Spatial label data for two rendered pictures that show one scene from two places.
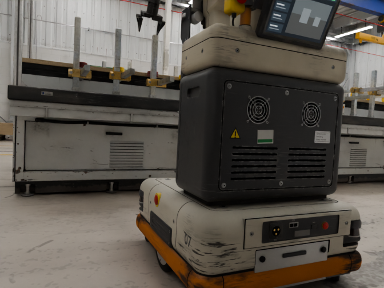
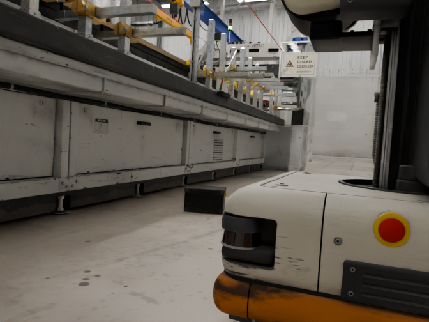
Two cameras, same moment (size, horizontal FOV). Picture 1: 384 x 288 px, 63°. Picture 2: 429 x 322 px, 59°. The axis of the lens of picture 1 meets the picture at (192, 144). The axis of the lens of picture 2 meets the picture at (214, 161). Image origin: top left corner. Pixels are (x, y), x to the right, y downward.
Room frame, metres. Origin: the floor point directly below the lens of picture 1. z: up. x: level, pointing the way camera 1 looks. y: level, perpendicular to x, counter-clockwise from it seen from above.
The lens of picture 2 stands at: (0.92, 0.71, 0.36)
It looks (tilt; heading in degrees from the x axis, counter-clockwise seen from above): 3 degrees down; 315
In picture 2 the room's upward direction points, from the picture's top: 3 degrees clockwise
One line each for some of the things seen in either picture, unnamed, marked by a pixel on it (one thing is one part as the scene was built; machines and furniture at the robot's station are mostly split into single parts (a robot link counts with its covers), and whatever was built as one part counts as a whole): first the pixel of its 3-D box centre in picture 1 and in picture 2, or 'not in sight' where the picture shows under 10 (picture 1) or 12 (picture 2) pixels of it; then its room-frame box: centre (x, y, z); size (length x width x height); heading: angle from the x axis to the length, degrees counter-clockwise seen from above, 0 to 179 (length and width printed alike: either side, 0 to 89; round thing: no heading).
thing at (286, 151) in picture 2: not in sight; (251, 103); (4.60, -3.70, 0.95); 1.65 x 0.70 x 1.90; 25
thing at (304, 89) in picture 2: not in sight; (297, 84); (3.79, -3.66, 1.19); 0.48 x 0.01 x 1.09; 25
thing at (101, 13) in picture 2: not in sight; (103, 13); (2.25, 0.01, 0.81); 0.43 x 0.03 x 0.04; 25
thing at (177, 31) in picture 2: not in sight; (139, 34); (2.35, -0.22, 0.80); 0.43 x 0.03 x 0.04; 25
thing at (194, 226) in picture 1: (235, 219); (400, 241); (1.21, -0.18, 0.16); 0.67 x 0.64 x 0.25; 25
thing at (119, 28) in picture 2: not in sight; (127, 32); (2.39, -0.18, 0.80); 0.14 x 0.06 x 0.05; 115
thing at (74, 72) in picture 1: (79, 74); not in sight; (1.98, 0.72, 0.81); 0.14 x 0.06 x 0.05; 115
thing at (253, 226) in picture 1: (301, 227); not in sight; (0.93, -0.34, 0.23); 0.41 x 0.02 x 0.08; 115
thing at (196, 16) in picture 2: not in sight; (194, 46); (2.69, -0.84, 0.93); 0.05 x 0.05 x 0.45; 25
